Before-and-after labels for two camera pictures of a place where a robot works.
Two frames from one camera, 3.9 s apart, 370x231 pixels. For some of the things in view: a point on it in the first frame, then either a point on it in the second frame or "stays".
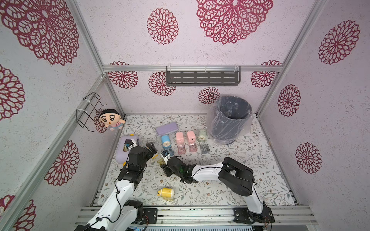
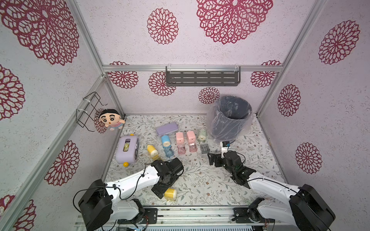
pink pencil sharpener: x=191 y=136 stays
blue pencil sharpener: x=165 y=141 stays
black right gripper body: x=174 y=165 -> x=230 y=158
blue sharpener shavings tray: x=169 y=150 stays
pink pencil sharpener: x=179 y=137 stays
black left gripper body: x=147 y=154 -> x=160 y=188
